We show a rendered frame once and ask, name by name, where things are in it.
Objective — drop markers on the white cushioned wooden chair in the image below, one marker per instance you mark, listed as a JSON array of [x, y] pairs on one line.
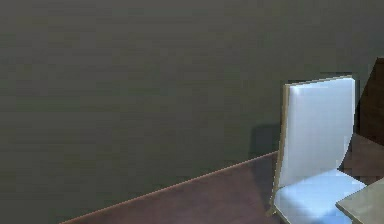
[[316, 133]]

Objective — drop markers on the dark brown wooden cabinet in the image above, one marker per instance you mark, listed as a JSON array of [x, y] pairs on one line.
[[373, 106]]

